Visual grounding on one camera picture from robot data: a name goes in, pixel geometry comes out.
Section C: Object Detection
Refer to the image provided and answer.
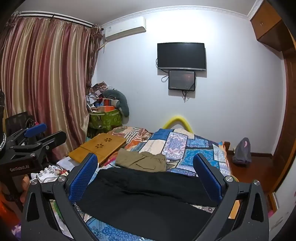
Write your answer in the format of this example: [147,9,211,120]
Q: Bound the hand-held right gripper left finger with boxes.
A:
[21,152,100,241]

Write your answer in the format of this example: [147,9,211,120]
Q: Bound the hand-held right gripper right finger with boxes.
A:
[192,153,270,241]

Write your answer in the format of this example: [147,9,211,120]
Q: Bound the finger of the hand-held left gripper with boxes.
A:
[6,123,48,146]
[14,130,67,160]

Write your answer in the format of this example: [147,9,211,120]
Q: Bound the black pants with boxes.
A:
[77,167,223,241]

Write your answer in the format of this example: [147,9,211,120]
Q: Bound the khaki pants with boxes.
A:
[115,148,167,172]

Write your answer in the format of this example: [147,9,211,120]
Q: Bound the person's left hand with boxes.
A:
[20,174,31,204]

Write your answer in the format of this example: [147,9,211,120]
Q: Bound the black chair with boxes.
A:
[5,112,35,137]

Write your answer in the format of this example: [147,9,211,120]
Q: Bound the wooden lap desk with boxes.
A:
[68,133,127,165]

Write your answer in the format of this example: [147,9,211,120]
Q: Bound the grey backpack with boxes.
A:
[232,137,252,165]

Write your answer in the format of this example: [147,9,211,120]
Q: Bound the blue patchwork quilt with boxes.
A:
[84,127,232,241]

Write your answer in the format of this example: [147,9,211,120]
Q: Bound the striped red gold curtain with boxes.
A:
[0,16,102,163]

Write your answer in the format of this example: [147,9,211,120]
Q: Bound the green storage box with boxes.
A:
[89,109,123,135]

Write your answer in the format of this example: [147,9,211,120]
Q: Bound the pile of papers and clutter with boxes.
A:
[87,81,121,114]

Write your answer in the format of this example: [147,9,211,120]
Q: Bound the striped orange bedsheet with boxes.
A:
[106,126,153,152]

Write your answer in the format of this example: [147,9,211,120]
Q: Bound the grey plush pillow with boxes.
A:
[102,89,130,117]

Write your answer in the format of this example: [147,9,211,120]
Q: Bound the grey box under television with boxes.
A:
[168,70,196,90]

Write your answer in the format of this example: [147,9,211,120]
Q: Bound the white air conditioner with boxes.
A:
[102,17,147,42]

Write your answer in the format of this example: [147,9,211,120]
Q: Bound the wooden overhead cabinet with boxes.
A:
[250,0,284,52]

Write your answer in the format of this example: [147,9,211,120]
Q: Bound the wooden bed frame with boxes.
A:
[222,140,232,158]

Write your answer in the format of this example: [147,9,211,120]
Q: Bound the white curtain rail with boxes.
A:
[14,10,94,29]

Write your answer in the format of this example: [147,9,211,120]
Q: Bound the black wall television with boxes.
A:
[157,42,207,71]

